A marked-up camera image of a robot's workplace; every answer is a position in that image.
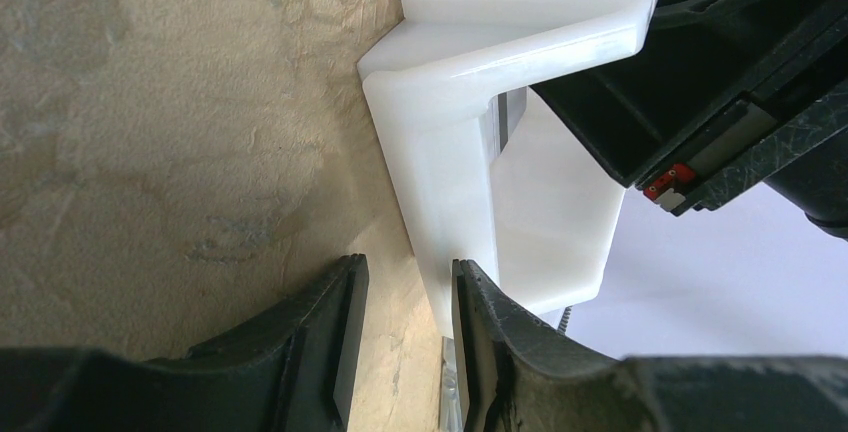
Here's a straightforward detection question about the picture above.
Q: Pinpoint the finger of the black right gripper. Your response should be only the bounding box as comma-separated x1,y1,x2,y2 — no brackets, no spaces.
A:
533,0,847,239

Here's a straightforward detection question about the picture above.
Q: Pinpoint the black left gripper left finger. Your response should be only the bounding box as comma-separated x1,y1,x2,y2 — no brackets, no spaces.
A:
1,254,369,431

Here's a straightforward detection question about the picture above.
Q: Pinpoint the clear plastic screw box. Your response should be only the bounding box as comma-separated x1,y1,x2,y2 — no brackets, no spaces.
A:
439,337,463,432

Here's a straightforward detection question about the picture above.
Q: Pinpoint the white plastic tray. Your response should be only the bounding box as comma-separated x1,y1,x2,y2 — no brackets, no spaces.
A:
358,0,657,336

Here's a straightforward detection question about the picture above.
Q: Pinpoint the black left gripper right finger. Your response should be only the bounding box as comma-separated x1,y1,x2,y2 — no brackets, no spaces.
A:
452,260,847,431

